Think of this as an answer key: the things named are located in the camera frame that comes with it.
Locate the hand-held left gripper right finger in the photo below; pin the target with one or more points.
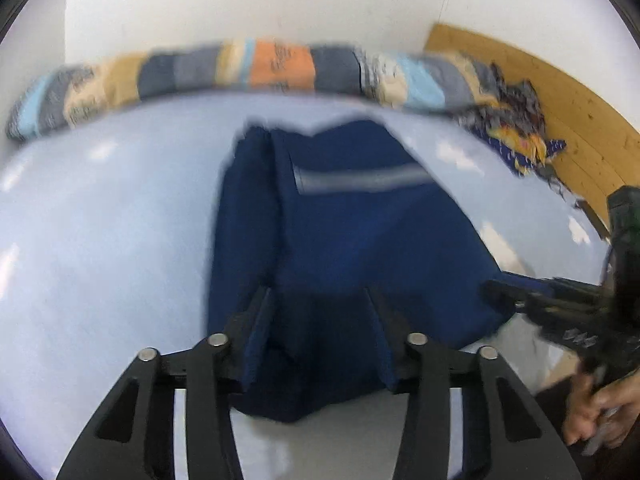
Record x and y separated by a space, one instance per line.
385 345

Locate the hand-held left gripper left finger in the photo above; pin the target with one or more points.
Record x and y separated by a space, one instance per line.
257 332

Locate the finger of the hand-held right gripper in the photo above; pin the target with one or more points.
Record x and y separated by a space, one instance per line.
540 295

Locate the navy blue jacket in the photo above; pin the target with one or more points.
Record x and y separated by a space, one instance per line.
350 230

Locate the person's right hand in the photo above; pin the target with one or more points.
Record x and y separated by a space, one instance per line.
600 410

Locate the yellow and blue patterned cloth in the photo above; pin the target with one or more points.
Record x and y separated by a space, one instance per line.
515 130

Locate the wooden headboard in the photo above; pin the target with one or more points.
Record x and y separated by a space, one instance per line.
585 110

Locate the light blue cloud bed sheet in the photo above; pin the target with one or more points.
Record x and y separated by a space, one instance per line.
115 230

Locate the patchwork quilt roll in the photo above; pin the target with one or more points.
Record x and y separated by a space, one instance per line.
280 67

